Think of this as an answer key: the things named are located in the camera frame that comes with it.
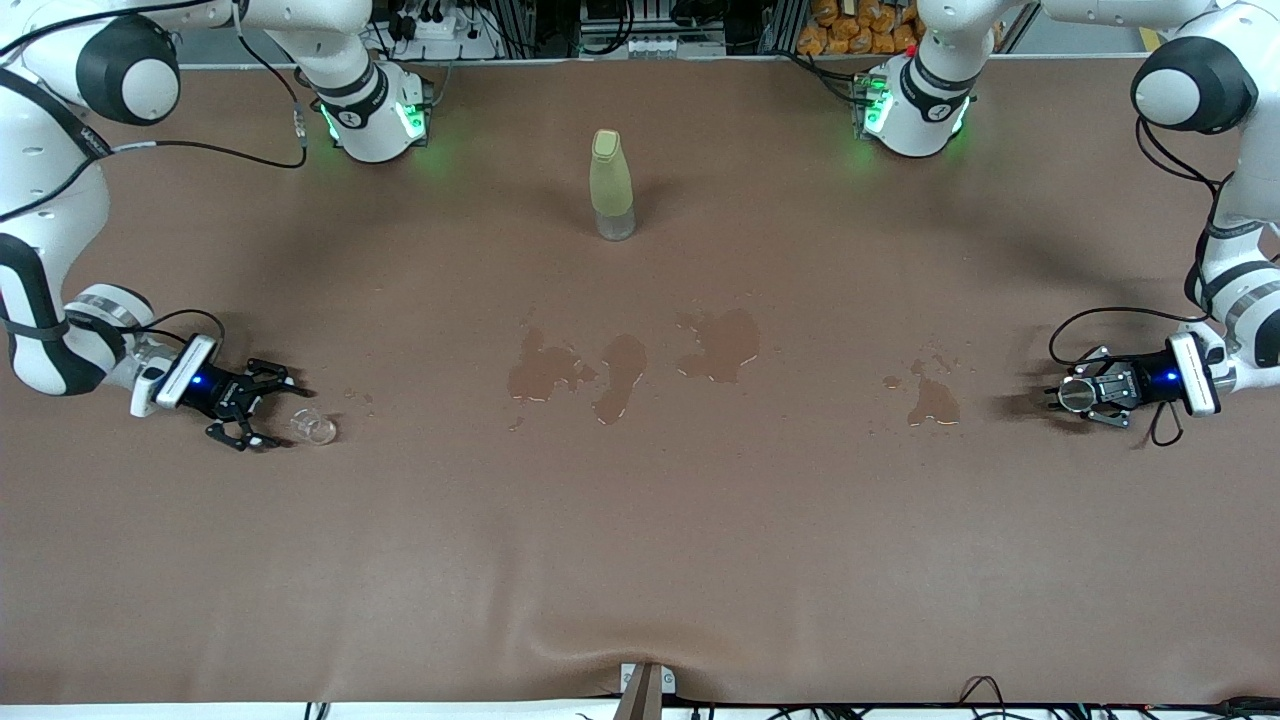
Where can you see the table edge clamp bracket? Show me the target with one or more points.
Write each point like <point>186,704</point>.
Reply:
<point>645,695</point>

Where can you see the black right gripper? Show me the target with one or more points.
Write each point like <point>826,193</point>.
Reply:
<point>219,391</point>

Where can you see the brown table mat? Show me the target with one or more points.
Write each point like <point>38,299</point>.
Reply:
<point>640,550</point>

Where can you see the clear glass measuring cup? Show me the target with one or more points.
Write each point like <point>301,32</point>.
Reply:
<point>318,430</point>

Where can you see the steel double jigger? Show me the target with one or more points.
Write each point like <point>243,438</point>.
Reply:
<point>1076,396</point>

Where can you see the yellow-green bottle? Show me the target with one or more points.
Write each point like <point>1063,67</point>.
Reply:
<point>610,180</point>

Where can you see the spilled liquid puddle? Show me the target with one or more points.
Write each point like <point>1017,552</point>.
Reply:
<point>545,375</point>
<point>935,405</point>
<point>622,370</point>
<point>725,345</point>

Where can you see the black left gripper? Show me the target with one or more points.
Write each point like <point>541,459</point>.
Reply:
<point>1143,385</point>

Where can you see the white power strip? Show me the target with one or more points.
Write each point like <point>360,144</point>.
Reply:
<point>435,28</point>

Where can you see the white terminal strip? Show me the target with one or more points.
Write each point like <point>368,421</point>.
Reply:
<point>650,46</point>

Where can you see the bag of orange snacks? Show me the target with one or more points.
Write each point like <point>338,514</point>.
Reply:
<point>850,35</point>

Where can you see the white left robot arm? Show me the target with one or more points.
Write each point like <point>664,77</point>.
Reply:
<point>920,110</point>

